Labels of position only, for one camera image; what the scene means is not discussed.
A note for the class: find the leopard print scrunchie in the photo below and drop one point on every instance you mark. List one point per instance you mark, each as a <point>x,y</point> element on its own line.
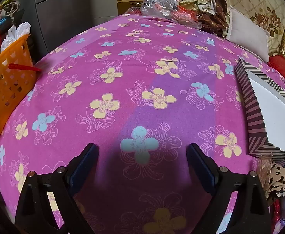
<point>277,178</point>

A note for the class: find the white plastic bag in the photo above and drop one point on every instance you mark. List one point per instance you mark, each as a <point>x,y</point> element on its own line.
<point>16,33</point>

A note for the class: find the beige floral quilt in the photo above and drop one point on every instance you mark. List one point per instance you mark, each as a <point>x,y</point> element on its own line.
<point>254,0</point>

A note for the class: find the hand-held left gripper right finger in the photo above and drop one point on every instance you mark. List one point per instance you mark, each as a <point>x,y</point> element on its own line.
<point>201,165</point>

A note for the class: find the red hair bow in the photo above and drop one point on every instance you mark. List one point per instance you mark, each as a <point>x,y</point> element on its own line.
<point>275,209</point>

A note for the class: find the white pillow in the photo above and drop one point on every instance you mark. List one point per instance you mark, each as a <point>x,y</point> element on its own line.
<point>247,34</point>

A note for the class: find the red heart pillow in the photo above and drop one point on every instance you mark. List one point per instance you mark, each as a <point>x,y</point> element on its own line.
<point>283,68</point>

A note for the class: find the clear plastic bag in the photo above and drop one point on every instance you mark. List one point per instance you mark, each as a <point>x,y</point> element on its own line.
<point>154,6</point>

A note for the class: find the grey refrigerator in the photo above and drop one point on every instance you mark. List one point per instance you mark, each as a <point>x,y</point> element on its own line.
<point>64,17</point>

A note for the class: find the pink floral bedsheet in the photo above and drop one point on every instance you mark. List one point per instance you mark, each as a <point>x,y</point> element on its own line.
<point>132,78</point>

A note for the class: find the orange plastic basket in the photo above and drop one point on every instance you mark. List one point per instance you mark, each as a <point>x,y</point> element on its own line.
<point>6,78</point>

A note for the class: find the red packet in plastic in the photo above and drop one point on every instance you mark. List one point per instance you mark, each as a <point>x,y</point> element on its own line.
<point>183,15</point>

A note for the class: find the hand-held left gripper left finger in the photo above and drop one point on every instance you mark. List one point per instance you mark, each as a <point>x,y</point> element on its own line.
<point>84,165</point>

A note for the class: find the red plastic stick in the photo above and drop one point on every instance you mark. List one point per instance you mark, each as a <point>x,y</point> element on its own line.
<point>23,67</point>

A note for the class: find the striped box with white inside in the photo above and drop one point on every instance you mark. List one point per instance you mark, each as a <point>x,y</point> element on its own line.
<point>271,97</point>

